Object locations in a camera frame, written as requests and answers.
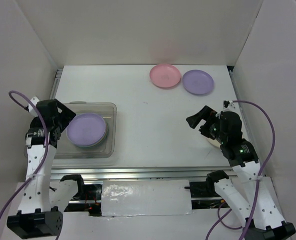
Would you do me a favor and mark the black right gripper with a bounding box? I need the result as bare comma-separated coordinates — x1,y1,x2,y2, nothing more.
186,104,227,143

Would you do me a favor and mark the cream plate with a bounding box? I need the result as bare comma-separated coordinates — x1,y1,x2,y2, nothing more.
207,138,221,148

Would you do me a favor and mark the purple plate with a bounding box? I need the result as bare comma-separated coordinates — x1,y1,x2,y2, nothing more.
66,113,108,148
182,69,215,95

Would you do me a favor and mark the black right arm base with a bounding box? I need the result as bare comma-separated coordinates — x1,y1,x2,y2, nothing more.
184,173,229,199

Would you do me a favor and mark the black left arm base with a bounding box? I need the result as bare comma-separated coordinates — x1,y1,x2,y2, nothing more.
64,184,102,217

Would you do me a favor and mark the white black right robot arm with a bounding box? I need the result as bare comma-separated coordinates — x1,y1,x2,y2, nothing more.
186,106,296,240

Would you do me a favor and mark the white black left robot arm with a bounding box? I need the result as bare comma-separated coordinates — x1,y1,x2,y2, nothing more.
6,97,87,240

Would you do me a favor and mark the clear plastic bin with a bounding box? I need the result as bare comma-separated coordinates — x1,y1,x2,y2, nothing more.
24,101,118,160

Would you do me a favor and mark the pink plate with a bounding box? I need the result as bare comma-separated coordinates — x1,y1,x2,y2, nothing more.
149,64,181,89

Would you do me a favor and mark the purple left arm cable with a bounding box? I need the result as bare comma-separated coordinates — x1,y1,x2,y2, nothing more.
0,90,50,240

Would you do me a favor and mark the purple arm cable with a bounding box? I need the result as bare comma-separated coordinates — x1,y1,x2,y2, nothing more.
0,90,50,240
205,99,276,240

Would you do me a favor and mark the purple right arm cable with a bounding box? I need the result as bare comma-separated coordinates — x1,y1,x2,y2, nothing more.
205,99,276,240

